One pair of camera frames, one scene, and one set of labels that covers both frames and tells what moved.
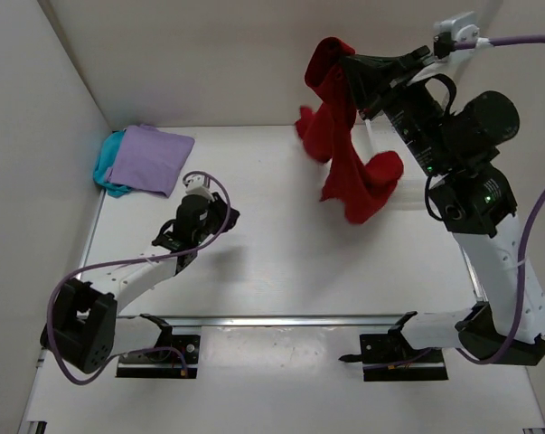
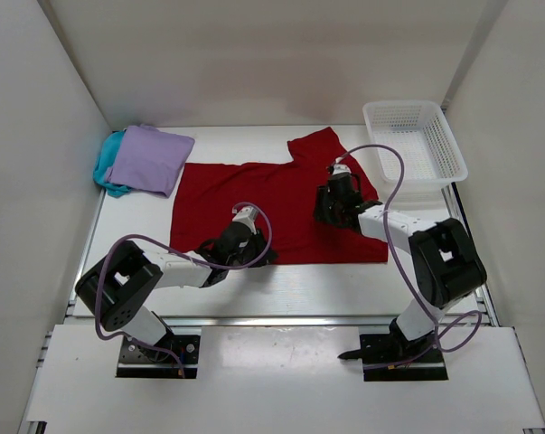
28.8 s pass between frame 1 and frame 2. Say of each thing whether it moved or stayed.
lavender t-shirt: stayed
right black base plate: stayed
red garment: moved
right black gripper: moved
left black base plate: stayed
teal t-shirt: stayed
